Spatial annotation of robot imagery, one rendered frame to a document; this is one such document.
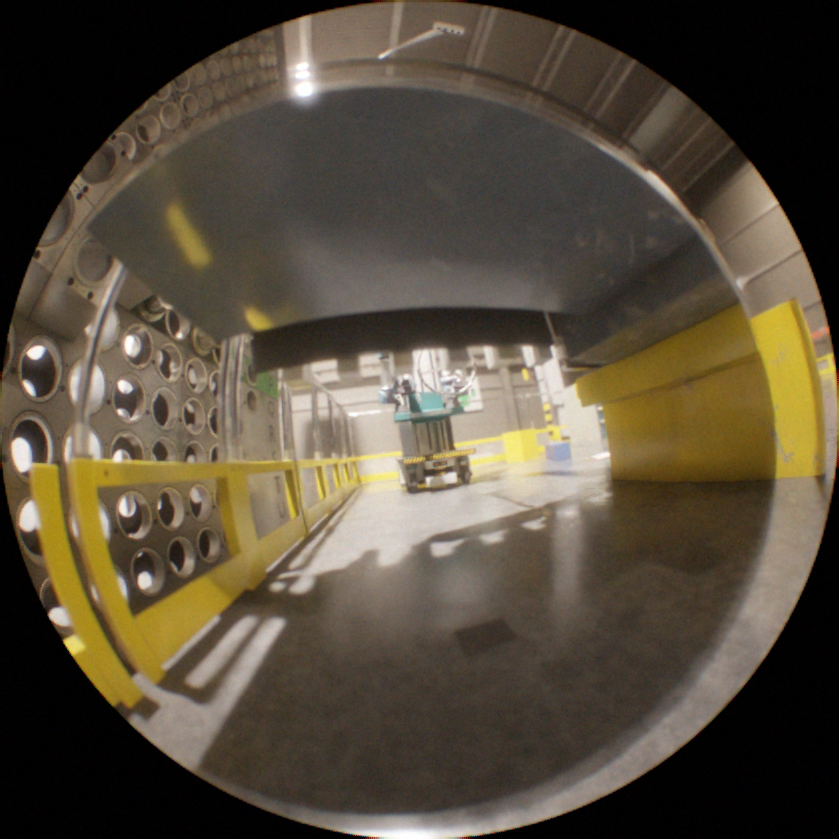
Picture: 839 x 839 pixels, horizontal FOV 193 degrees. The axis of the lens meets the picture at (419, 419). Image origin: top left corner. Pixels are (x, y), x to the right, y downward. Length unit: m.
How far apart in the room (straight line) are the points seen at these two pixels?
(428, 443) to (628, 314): 2.13
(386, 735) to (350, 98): 0.70
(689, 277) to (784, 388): 0.70
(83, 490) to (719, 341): 1.41
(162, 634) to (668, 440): 1.76
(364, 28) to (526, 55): 4.17
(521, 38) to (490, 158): 9.64
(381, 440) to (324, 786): 8.17
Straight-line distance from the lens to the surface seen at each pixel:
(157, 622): 0.60
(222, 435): 0.81
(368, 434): 8.26
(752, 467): 1.29
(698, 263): 0.69
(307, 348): 0.78
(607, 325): 0.80
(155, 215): 0.44
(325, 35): 9.17
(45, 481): 0.49
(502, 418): 9.24
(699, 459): 1.34
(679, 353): 0.99
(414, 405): 2.41
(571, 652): 0.49
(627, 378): 1.10
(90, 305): 1.11
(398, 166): 0.34
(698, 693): 0.46
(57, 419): 1.36
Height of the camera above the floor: 0.37
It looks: 7 degrees up
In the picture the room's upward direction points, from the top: 8 degrees counter-clockwise
